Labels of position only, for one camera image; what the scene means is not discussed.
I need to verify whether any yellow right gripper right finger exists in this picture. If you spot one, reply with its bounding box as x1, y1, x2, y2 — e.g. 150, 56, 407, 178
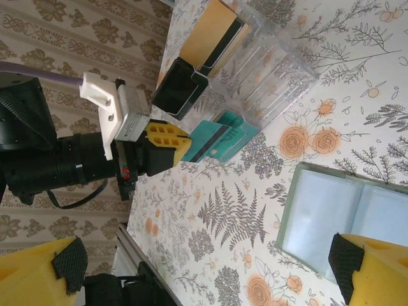
328, 232, 408, 306

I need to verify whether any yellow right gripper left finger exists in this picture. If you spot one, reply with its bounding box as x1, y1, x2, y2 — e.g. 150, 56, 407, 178
0, 236, 87, 306

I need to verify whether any teal credit card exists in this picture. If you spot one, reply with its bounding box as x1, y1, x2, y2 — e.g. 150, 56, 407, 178
219, 110, 259, 150
186, 120, 234, 164

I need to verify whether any black credit card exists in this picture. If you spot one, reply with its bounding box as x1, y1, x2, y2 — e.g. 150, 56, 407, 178
151, 57, 199, 116
173, 71, 210, 122

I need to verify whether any green card holder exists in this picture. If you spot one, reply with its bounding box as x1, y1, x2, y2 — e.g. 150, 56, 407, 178
275, 161, 408, 288

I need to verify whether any gold credit card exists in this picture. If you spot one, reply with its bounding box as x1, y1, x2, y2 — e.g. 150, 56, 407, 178
179, 0, 237, 71
208, 22, 253, 78
199, 17, 247, 77

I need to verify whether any black box with orange end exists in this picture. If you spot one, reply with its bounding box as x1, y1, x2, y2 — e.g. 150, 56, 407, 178
151, 0, 320, 166

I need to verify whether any thin black left gripper cable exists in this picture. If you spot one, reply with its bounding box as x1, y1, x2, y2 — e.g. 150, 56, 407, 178
47, 177, 108, 210

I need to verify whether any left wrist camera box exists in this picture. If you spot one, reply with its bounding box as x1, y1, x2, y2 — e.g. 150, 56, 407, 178
115, 85, 153, 143

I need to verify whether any white left camera mount bracket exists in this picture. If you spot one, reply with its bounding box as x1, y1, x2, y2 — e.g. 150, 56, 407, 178
79, 72, 124, 160

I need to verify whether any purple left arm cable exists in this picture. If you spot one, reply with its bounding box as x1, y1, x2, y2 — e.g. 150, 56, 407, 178
0, 62, 86, 87

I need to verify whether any aluminium frame rail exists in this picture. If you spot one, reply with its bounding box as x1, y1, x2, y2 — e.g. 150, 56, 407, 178
113, 222, 181, 306

